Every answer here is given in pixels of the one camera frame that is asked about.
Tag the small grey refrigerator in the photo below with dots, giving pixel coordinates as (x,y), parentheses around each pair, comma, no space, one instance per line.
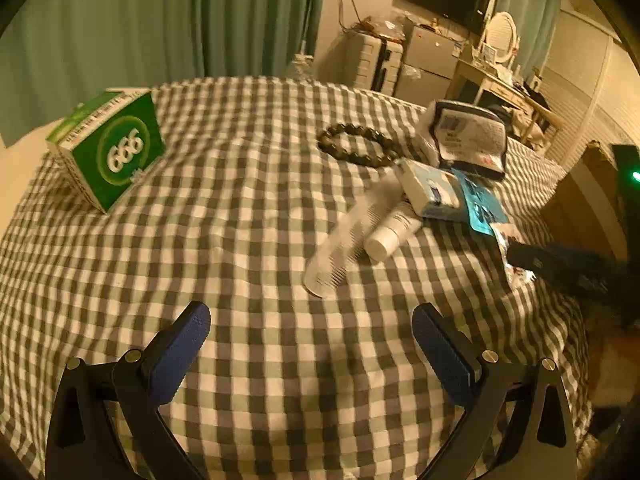
(428,66)

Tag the green checkered tablecloth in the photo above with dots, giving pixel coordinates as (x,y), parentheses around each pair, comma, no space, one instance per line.
(288,385)

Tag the white blue small box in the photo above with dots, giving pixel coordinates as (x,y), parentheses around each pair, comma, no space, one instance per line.
(431,192)

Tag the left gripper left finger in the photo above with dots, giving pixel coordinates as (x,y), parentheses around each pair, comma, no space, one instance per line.
(82,442)

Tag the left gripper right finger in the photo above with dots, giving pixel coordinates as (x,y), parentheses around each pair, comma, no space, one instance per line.
(539,442)

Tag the green white medicine box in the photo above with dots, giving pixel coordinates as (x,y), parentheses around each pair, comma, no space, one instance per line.
(107,144)

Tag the white vanity desk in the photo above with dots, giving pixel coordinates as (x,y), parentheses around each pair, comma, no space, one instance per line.
(476,85)

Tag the blue foil pill blister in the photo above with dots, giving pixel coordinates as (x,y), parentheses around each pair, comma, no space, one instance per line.
(483,208)

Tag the round white vanity mirror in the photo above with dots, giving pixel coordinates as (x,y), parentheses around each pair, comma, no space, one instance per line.
(501,36)

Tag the white suitcase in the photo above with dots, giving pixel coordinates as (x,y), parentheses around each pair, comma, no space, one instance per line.
(371,63)

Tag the brown cardboard box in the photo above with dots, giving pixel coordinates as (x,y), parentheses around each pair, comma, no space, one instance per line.
(585,212)

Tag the white tube bottle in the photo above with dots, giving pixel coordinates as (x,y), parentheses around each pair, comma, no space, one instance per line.
(400,224)

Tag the green curtain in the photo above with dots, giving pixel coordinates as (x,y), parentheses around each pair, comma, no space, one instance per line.
(534,21)
(58,53)

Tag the white navy printed pouch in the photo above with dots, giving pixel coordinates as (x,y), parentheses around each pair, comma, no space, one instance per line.
(464,137)

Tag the clear plastic comb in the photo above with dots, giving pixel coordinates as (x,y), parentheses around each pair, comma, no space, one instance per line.
(327,270)

